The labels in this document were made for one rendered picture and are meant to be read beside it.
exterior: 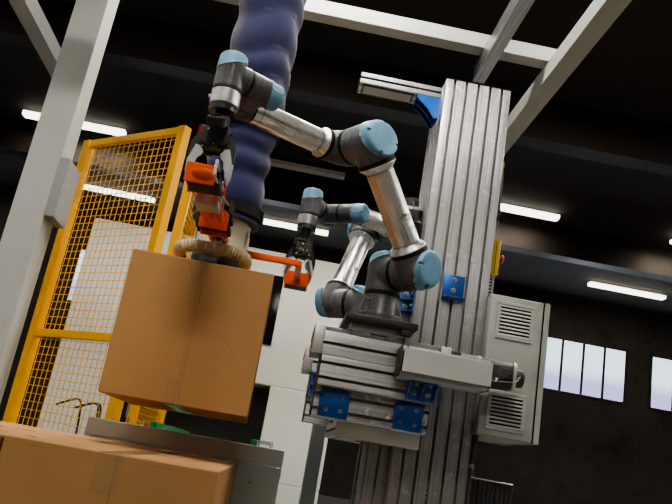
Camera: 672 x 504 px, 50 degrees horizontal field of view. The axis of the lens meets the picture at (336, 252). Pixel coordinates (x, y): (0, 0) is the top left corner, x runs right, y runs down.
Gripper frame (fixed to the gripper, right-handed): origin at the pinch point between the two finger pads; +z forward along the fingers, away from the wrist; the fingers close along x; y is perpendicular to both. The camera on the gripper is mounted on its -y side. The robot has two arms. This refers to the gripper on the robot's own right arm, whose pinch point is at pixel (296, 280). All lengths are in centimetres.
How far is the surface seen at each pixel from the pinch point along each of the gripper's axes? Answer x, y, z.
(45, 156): -130, -76, -57
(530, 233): 277, -591, -269
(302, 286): 2.6, 3.6, 2.6
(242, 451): -7, -11, 62
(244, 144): -25, 40, -31
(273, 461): 4, -11, 64
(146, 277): -40, 59, 22
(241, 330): -12, 58, 32
